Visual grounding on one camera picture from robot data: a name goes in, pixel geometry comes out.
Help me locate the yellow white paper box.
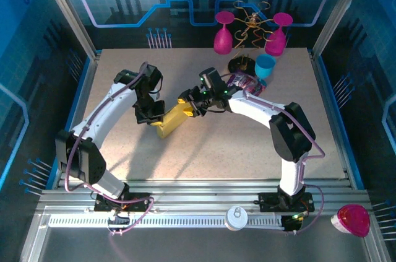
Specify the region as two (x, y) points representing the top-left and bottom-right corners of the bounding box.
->
(156, 102), (192, 139)

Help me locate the purple candy bag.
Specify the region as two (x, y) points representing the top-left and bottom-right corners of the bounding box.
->
(227, 72), (267, 95)

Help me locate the pink wine glass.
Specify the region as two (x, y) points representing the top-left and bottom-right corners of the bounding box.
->
(213, 11), (235, 56)
(264, 12), (294, 57)

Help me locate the blue wine glass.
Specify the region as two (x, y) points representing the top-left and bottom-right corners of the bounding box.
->
(254, 54), (277, 88)

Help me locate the black controller board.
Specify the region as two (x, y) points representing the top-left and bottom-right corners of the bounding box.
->
(106, 212), (131, 232)
(283, 214), (303, 232)

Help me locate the silver tin can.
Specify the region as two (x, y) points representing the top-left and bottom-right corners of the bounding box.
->
(225, 205), (249, 232)

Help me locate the pink dome lid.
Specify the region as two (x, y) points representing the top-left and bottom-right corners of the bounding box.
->
(330, 203), (371, 238)

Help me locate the gold wire glass rack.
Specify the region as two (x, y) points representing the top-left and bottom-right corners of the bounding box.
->
(228, 0), (275, 74)

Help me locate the aluminium side rail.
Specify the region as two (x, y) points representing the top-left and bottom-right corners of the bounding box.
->
(51, 50), (103, 190)
(309, 48), (356, 190)

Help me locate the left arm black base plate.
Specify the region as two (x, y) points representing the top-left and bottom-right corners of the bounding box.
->
(94, 192), (152, 213)

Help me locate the aluminium mounting rail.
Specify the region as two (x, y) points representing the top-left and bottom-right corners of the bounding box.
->
(35, 178), (372, 216)

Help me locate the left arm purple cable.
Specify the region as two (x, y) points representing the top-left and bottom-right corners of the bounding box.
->
(64, 62), (155, 237)

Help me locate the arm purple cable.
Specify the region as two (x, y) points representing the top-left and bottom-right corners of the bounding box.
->
(64, 62), (155, 237)
(221, 72), (325, 235)

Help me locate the aluminium frame post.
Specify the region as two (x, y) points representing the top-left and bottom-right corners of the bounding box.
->
(311, 0), (374, 58)
(33, 0), (103, 61)

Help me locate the white slotted cable duct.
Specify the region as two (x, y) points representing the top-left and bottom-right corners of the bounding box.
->
(49, 214), (284, 229)

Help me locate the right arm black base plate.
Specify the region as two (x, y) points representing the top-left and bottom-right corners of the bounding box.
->
(258, 192), (315, 213)

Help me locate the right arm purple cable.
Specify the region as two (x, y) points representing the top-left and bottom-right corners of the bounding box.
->
(221, 72), (325, 235)

